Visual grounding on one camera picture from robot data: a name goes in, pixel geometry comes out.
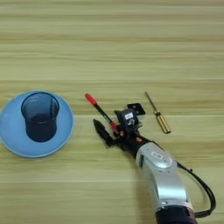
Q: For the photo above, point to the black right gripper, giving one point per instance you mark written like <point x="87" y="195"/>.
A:
<point x="131" y="143"/>

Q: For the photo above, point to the small black and white block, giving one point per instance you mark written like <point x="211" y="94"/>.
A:
<point x="136" y="107"/>

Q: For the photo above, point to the red and black marker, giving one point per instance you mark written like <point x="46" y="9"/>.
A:
<point x="91" y="99"/>

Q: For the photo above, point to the black mesh pen cup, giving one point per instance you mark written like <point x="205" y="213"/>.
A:
<point x="40" y="122"/>

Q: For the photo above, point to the blue round plate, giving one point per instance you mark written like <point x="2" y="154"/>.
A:
<point x="11" y="131"/>

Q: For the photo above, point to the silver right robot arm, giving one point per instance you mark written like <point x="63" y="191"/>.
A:
<point x="163" y="178"/>

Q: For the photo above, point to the black box with white label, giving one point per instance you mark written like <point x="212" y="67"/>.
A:
<point x="128" y="121"/>

